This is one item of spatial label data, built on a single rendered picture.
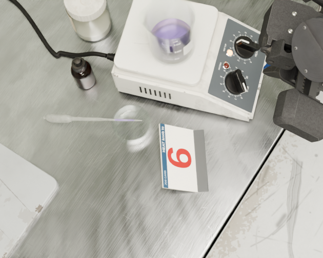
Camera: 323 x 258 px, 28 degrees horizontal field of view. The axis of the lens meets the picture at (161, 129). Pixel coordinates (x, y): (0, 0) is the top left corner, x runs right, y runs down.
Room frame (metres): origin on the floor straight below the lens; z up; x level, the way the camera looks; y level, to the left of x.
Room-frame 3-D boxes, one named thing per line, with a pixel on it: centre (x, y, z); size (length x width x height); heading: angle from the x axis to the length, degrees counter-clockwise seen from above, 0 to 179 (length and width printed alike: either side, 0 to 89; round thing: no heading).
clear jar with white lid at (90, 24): (0.49, 0.07, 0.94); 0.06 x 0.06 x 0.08
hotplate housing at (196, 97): (0.40, -0.05, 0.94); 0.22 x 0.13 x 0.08; 65
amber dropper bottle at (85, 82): (0.40, 0.10, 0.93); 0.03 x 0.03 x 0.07
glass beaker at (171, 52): (0.39, -0.03, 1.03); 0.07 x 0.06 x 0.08; 80
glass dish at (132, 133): (0.32, 0.04, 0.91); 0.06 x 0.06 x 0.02
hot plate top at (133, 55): (0.41, -0.03, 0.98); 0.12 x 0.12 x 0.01; 65
